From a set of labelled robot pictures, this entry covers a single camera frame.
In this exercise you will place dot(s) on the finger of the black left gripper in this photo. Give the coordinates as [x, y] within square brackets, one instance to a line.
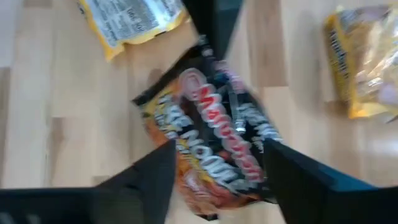
[202, 15]
[227, 18]

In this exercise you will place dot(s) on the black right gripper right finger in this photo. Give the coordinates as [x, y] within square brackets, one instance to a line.
[304, 186]

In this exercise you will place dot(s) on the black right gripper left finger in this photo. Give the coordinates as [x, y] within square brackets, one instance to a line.
[140, 193]

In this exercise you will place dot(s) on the yellow Maruchan chicken ramen pack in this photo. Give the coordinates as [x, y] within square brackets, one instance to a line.
[130, 21]
[357, 68]

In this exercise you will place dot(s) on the black Maruchan fire noodle pack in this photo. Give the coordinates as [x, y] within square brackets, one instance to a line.
[211, 130]

